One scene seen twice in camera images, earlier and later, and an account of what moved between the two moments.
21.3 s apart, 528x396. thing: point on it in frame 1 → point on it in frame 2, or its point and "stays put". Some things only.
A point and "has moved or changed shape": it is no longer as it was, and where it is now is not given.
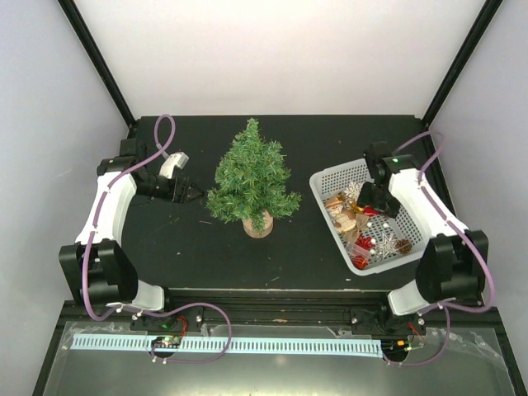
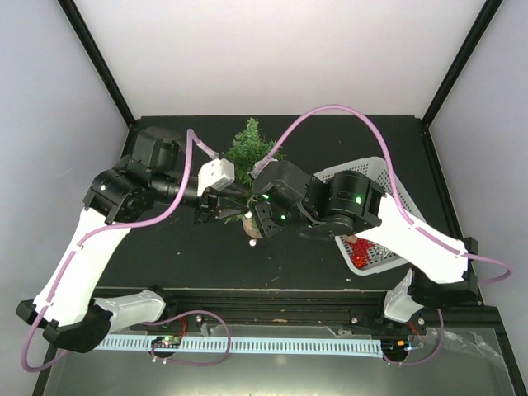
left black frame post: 95,56 stays put
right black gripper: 391,210 → 267,226
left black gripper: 181,196 → 209,202
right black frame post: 461,60 stays put
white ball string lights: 373,240 has moved or changed shape
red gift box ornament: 360,262 stays put
